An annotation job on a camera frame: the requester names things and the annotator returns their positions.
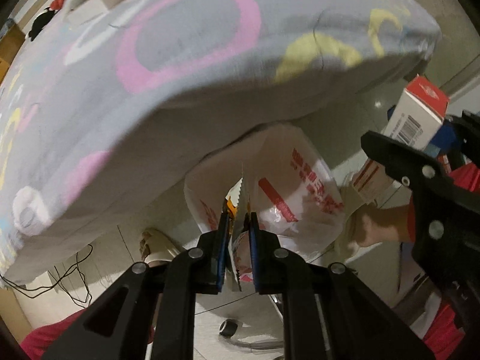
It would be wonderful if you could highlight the left beige slipper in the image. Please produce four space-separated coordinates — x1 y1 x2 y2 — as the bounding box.
139 228 181 267

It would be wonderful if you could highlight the grey circle pattern bed sheet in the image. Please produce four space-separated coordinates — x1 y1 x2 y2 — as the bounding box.
1 0 442 284

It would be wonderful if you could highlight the white red plastic trash bag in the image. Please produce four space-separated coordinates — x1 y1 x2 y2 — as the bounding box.
184 124 344 263

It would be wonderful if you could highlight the red white long box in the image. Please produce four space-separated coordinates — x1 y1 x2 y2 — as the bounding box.
351 75 450 205

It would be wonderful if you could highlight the person left hand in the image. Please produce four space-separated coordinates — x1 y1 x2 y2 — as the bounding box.
352 205 415 247

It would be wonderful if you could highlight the white orange paper snack bag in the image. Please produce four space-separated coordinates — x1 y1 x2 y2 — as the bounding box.
224 163 252 292

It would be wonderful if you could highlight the black plush toy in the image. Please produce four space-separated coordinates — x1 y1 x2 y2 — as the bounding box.
28 7 56 41

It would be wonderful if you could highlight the black charging cable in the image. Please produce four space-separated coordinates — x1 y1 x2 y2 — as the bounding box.
0 244 94 310

